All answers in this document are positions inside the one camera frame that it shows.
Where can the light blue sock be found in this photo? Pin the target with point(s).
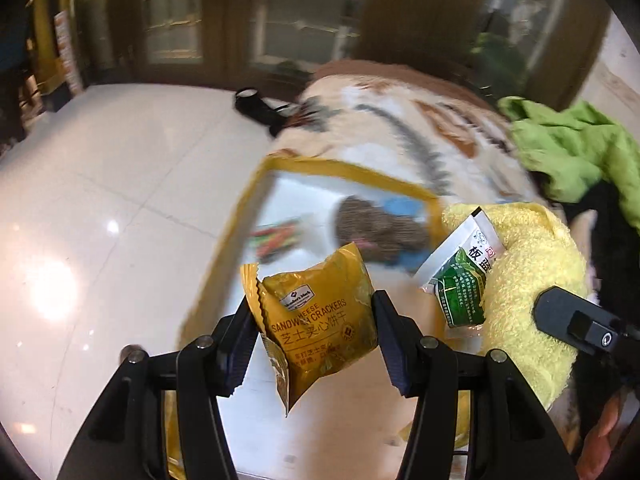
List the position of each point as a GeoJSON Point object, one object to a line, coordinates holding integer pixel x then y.
{"type": "Point", "coordinates": [402, 207]}

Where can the black device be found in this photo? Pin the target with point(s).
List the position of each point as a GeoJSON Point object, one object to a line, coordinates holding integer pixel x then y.
{"type": "Point", "coordinates": [255, 107]}

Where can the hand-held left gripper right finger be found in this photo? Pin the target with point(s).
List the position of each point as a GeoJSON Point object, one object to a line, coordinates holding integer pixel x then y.
{"type": "Point", "coordinates": [400, 360]}

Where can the wooden glass door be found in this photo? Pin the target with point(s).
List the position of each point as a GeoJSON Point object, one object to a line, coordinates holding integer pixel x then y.
{"type": "Point", "coordinates": [390, 20]}

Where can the green white sachet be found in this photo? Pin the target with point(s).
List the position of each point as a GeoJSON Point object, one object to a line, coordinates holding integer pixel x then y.
{"type": "Point", "coordinates": [460, 280]}

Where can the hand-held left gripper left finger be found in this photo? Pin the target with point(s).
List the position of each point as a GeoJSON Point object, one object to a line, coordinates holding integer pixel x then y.
{"type": "Point", "coordinates": [237, 355]}

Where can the yellow cracker packet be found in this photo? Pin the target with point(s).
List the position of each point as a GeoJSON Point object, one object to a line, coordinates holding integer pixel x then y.
{"type": "Point", "coordinates": [320, 330]}

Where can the black cloth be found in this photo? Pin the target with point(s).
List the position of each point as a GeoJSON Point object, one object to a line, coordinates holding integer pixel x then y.
{"type": "Point", "coordinates": [620, 260]}

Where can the yellow-rimmed white box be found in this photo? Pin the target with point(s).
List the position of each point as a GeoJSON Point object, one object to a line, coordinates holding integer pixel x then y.
{"type": "Point", "coordinates": [300, 195]}

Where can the green cloth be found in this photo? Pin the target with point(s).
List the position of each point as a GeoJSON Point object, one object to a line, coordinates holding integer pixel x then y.
{"type": "Point", "coordinates": [565, 145]}

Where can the leaf print blanket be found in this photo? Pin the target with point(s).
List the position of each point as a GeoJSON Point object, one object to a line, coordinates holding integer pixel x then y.
{"type": "Point", "coordinates": [380, 125]}

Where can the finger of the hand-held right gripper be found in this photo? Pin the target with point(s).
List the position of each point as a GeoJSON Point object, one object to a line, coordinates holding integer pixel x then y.
{"type": "Point", "coordinates": [575, 320]}

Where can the yellow towel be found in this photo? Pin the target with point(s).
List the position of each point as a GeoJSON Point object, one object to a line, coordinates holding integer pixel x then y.
{"type": "Point", "coordinates": [525, 270]}

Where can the packets in box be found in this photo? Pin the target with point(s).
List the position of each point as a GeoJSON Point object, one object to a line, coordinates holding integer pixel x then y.
{"type": "Point", "coordinates": [277, 237]}

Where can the grey fuzzy sock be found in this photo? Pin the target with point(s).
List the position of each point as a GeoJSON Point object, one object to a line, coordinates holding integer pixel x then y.
{"type": "Point", "coordinates": [380, 230]}

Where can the person's right hand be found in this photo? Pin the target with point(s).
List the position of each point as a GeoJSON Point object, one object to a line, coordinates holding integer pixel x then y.
{"type": "Point", "coordinates": [605, 440]}

